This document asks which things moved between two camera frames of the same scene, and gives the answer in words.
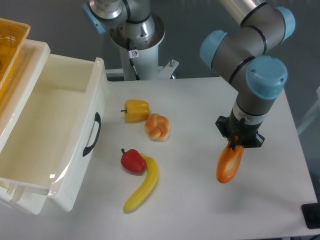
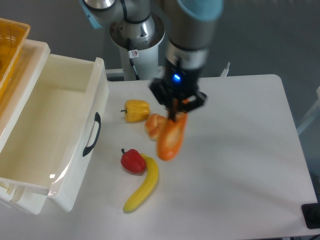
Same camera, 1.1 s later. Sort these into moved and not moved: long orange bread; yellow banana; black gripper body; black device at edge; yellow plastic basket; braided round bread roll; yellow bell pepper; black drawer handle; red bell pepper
Moved: long orange bread; black gripper body
Not moved: red bell pepper; yellow banana; yellow bell pepper; black device at edge; braided round bread roll; black drawer handle; yellow plastic basket
